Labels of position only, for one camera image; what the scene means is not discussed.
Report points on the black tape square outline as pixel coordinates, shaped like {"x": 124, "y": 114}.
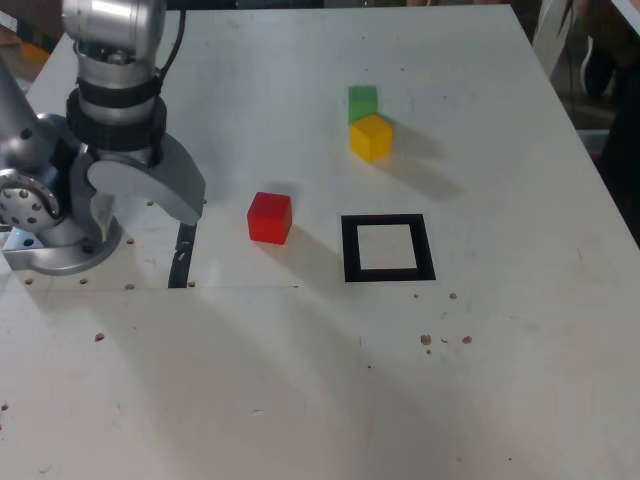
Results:
{"x": 350, "y": 250}

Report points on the yellow cube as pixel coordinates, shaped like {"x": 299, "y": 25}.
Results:
{"x": 371, "y": 139}

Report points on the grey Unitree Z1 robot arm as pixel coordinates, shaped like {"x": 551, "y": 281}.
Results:
{"x": 115, "y": 30}

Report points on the green cube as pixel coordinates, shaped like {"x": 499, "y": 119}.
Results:
{"x": 362, "y": 102}

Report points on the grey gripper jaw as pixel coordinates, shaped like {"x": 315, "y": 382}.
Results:
{"x": 165, "y": 190}
{"x": 85, "y": 200}

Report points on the red cube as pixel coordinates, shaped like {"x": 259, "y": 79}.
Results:
{"x": 269, "y": 220}

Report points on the black tape strip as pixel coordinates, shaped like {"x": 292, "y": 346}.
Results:
{"x": 180, "y": 265}

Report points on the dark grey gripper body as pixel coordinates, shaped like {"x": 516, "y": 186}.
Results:
{"x": 125, "y": 154}

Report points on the white frame post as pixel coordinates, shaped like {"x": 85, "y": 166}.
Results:
{"x": 550, "y": 35}

